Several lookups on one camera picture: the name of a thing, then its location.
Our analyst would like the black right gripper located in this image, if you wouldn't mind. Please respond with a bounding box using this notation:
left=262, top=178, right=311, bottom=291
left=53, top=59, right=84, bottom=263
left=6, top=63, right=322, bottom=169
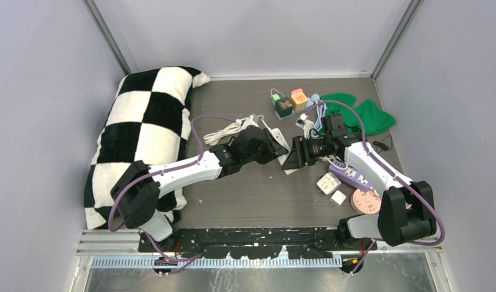
left=282, top=135, right=332, bottom=170

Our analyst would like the white power strip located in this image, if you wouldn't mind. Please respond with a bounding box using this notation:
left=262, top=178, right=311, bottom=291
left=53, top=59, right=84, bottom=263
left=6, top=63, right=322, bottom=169
left=270, top=128, right=291, bottom=165

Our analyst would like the light blue power strip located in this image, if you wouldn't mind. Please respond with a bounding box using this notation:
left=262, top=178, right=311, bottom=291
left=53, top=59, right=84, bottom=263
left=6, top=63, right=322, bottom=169
left=275, top=98, right=314, bottom=120

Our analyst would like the white tiger cube socket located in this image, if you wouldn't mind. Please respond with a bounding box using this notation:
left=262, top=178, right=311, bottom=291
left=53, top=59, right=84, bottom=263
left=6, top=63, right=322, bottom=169
left=316, top=172, right=342, bottom=195

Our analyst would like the orange cube adapter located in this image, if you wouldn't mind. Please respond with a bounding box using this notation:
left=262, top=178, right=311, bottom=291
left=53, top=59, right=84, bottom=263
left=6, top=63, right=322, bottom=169
left=291, top=92, right=308, bottom=111

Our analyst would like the white charger plug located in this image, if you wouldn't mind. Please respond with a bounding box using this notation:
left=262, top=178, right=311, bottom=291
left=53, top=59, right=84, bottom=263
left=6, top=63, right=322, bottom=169
left=329, top=190, right=346, bottom=206

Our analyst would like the pink small plug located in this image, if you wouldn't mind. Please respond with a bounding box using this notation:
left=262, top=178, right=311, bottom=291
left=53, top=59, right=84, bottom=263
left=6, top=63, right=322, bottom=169
left=291, top=88, right=303, bottom=95

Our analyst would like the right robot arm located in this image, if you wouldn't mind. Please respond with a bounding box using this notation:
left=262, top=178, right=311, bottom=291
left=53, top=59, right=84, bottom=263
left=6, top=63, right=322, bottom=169
left=281, top=114, right=438, bottom=250

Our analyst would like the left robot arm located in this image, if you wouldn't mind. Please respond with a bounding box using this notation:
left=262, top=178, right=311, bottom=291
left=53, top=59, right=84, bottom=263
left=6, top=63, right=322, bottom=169
left=111, top=126, right=289, bottom=252

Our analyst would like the light green small plug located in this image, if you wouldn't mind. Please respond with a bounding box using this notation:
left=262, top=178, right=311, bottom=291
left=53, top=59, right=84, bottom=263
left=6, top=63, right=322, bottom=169
left=271, top=94, right=281, bottom=105

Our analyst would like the pink round socket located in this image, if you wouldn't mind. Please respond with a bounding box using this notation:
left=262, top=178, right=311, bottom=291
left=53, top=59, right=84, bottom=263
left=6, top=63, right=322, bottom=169
left=350, top=189, right=382, bottom=215

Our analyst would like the dark green cube adapter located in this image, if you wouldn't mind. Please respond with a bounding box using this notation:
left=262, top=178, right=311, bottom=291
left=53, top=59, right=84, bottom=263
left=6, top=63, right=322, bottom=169
left=274, top=97, right=293, bottom=118

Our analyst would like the purple power strip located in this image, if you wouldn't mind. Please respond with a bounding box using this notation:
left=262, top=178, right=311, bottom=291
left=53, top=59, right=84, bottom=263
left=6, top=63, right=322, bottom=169
left=328, top=164, right=373, bottom=192

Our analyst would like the green cloth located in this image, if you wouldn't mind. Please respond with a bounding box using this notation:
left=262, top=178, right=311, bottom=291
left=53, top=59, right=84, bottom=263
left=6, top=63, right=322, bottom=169
left=321, top=92, right=396, bottom=136

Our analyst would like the black white checkered pillow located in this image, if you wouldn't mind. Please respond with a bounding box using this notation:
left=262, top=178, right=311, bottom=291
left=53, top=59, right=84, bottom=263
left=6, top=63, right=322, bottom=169
left=83, top=66, right=210, bottom=229

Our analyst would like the white coiled power cable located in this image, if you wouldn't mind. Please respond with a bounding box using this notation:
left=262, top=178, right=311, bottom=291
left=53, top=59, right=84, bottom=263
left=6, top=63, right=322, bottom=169
left=202, top=116, right=273, bottom=147

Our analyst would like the light blue coiled cable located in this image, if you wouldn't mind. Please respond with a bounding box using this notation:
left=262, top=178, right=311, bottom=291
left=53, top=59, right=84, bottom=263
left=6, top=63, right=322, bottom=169
left=309, top=93, right=328, bottom=138

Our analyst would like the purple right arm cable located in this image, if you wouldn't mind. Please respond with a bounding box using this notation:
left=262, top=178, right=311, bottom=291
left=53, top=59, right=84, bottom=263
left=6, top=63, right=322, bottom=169
left=312, top=100, right=446, bottom=275

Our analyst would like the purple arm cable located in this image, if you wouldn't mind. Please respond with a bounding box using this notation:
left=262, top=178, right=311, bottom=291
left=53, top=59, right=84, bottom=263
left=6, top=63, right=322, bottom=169
left=312, top=100, right=446, bottom=275
left=107, top=116, right=249, bottom=275

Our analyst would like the black thin cable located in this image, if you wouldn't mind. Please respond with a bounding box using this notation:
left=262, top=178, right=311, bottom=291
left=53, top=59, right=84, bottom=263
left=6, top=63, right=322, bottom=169
left=371, top=134, right=394, bottom=159

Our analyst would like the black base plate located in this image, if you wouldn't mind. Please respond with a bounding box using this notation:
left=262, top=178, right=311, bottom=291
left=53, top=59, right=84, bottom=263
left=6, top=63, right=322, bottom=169
left=138, top=227, right=377, bottom=260

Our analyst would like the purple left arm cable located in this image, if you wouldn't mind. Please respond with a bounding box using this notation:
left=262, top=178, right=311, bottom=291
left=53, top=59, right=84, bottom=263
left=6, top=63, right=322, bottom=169
left=107, top=116, right=249, bottom=275

